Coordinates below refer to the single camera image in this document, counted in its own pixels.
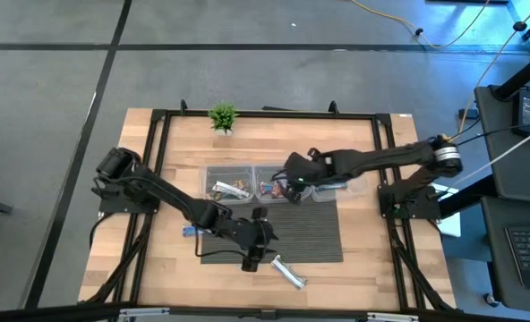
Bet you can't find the hanging yellow cable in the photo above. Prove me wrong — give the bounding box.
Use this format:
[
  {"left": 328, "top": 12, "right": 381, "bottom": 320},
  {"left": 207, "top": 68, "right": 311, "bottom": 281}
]
[{"left": 456, "top": 6, "right": 530, "bottom": 140}]

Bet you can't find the yellow floor cable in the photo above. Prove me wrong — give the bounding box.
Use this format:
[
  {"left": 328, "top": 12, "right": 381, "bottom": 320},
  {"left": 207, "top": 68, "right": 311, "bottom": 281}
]
[{"left": 349, "top": 0, "right": 492, "bottom": 51}]

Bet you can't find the small green potted plant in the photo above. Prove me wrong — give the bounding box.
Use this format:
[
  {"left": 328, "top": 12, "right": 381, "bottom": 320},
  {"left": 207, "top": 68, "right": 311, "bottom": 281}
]
[{"left": 207, "top": 101, "right": 240, "bottom": 137}]

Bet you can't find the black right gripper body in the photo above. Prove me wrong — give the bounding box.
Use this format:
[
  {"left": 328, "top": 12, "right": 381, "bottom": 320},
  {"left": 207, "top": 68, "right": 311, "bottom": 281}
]
[{"left": 284, "top": 151, "right": 338, "bottom": 187}]

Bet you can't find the black camera mount rail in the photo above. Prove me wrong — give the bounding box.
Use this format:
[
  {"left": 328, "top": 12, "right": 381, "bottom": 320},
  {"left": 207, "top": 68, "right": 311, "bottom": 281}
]
[{"left": 0, "top": 301, "right": 530, "bottom": 322}]

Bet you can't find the clear plastic bin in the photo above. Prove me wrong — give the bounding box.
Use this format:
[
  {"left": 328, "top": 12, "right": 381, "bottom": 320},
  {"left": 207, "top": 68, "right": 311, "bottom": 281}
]
[
  {"left": 311, "top": 174, "right": 369, "bottom": 203},
  {"left": 252, "top": 165, "right": 314, "bottom": 204},
  {"left": 200, "top": 164, "right": 256, "bottom": 205}
]

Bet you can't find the grey woven placemat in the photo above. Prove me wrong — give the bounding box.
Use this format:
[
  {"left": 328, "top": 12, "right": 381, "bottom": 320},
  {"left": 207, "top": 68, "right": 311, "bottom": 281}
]
[{"left": 200, "top": 199, "right": 345, "bottom": 266}]

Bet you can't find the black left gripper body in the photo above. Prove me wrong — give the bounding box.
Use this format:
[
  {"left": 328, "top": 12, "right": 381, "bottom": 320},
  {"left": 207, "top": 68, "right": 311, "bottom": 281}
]
[{"left": 221, "top": 216, "right": 279, "bottom": 259}]

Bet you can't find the red green white granola bar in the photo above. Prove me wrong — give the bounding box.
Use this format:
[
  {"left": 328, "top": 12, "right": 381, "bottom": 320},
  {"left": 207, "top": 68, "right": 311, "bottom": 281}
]
[{"left": 210, "top": 180, "right": 252, "bottom": 199}]

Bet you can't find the white cable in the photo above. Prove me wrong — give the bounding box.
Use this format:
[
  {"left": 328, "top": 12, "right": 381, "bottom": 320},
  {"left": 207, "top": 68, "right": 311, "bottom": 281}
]
[{"left": 451, "top": 132, "right": 530, "bottom": 188}]

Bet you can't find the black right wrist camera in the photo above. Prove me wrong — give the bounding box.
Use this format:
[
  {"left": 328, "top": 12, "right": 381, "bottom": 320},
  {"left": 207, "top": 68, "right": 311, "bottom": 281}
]
[{"left": 307, "top": 147, "right": 334, "bottom": 165}]

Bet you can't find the black table frame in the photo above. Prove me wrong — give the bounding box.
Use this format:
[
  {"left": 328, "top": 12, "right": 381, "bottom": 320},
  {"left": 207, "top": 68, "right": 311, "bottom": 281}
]
[{"left": 79, "top": 98, "right": 457, "bottom": 315}]

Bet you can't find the light blue granola bar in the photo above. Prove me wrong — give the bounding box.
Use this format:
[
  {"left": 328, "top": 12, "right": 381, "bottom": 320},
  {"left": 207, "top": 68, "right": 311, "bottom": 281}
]
[{"left": 270, "top": 254, "right": 309, "bottom": 291}]

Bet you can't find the black side desk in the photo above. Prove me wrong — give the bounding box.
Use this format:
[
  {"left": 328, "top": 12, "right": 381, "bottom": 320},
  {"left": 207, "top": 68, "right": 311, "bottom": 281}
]
[{"left": 472, "top": 83, "right": 530, "bottom": 194}]

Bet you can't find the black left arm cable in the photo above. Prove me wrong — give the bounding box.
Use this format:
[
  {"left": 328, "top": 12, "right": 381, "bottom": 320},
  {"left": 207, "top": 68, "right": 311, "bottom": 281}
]
[{"left": 194, "top": 231, "right": 249, "bottom": 259}]

